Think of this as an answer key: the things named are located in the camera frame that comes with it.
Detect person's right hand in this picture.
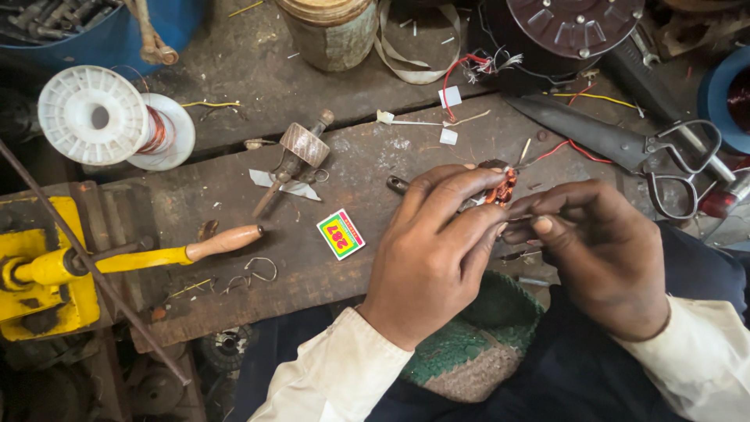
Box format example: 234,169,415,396
501,180,671,343

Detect person's left hand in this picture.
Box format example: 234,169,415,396
359,163,512,352

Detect small copper wound motor armature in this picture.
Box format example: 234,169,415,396
386,159,519,213

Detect green knitted cushion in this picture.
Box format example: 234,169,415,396
400,271,546,404

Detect green and yellow matchbox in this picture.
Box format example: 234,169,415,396
316,209,366,261

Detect person's dark trousers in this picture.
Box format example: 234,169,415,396
231,220,750,422

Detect large black metal scissors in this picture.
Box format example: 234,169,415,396
505,94,723,220

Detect red tipped tool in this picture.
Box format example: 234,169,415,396
698,167,750,220

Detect grey paper scrap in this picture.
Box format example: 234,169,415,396
248,169,322,202

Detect wooden spindle tool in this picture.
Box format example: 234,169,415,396
252,109,335,219

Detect dark fan motor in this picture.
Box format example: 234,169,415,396
469,0,646,89

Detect dusty metal can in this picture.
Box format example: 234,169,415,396
275,0,380,73

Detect thin metal rod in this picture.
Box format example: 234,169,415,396
0,139,193,387

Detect yellow winding machine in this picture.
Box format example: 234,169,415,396
0,196,194,342

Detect blue bucket of metal parts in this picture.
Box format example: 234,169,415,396
0,0,206,74

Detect yellow wire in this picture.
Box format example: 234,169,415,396
542,91,639,110

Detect bent wire hook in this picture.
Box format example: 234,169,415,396
221,257,279,294

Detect red wire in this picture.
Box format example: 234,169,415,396
442,53,613,165

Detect wooden crank handle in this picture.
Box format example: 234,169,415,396
186,225,265,263

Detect blue spool of copper wire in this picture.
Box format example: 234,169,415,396
697,46,750,156

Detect white strap loop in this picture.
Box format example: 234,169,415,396
374,0,463,85

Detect white spool of copper wire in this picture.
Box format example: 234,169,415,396
38,65,196,172

